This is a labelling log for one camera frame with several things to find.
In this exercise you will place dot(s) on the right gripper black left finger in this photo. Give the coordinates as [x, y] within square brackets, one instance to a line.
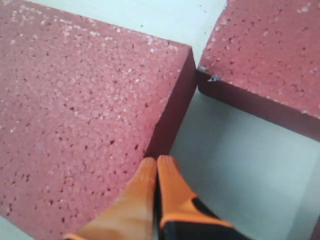
[130, 216]

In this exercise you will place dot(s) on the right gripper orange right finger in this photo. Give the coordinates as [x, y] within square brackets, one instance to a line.
[183, 215]

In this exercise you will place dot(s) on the red brick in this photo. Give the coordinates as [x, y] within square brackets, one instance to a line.
[263, 57]
[80, 100]

